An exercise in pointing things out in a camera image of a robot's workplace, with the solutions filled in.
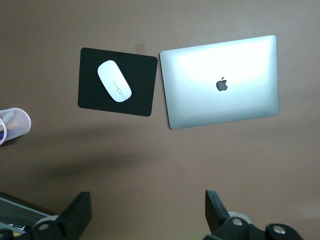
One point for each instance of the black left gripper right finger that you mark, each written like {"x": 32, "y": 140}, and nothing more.
{"x": 222, "y": 227}

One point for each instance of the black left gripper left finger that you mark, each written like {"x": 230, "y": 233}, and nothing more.
{"x": 65, "y": 225}

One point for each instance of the silver laptop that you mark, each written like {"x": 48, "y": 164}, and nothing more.
{"x": 200, "y": 100}

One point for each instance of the purple marker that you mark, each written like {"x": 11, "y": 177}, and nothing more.
{"x": 1, "y": 137}

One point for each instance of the pink mesh pen cup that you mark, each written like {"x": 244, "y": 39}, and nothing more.
{"x": 22, "y": 122}

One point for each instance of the white computer mouse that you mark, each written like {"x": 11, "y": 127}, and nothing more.
{"x": 113, "y": 80}

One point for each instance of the black mouse pad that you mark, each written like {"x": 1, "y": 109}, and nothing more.
{"x": 140, "y": 87}

